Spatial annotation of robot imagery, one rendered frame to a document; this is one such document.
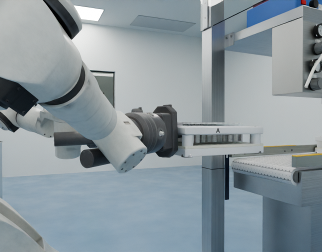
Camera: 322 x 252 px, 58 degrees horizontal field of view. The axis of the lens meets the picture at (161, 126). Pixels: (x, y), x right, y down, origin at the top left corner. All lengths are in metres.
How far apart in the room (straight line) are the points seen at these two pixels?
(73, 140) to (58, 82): 0.42
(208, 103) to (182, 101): 5.43
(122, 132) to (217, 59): 0.65
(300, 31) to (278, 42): 0.07
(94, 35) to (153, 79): 1.47
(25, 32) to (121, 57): 5.83
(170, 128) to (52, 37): 0.41
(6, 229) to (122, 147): 0.29
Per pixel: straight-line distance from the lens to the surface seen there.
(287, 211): 1.11
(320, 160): 0.98
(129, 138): 0.50
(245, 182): 1.08
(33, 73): 0.31
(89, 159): 0.54
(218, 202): 1.10
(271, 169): 0.96
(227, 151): 0.75
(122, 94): 6.02
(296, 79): 0.88
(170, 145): 0.66
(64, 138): 0.73
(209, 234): 1.13
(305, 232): 1.08
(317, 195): 0.98
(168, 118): 0.65
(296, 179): 0.92
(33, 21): 0.31
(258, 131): 0.81
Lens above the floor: 0.96
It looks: 1 degrees down
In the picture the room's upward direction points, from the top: straight up
